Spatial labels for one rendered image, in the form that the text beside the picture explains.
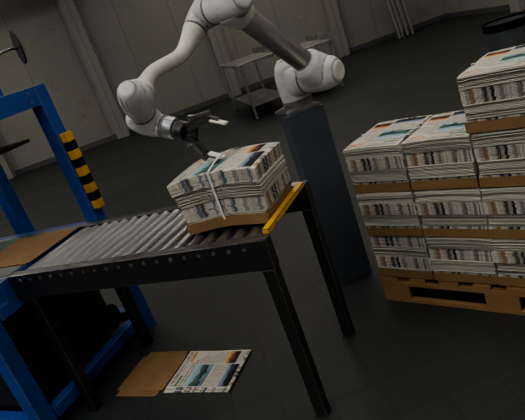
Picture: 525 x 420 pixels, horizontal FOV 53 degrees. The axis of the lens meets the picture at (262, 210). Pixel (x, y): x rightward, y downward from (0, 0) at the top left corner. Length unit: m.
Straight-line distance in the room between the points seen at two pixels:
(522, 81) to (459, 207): 0.57
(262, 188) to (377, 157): 0.68
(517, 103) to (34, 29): 12.39
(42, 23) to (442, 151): 12.09
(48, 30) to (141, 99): 11.67
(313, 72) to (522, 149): 0.97
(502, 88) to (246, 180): 0.97
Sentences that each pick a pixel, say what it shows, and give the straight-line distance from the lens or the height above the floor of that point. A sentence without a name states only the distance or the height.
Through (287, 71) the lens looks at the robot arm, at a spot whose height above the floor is 1.21.
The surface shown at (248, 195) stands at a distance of 1.90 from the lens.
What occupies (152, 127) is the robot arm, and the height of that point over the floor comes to 1.24.
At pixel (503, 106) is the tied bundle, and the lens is 2.11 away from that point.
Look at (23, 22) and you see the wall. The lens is 13.73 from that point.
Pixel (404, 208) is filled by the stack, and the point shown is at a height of 0.52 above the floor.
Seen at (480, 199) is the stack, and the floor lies 0.56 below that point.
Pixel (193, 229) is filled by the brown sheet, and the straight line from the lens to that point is 2.08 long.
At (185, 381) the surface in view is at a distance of 2.73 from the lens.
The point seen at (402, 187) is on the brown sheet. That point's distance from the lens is 2.38.
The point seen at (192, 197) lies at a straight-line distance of 2.02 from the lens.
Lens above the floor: 1.48
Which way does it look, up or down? 19 degrees down
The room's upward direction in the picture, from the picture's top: 20 degrees counter-clockwise
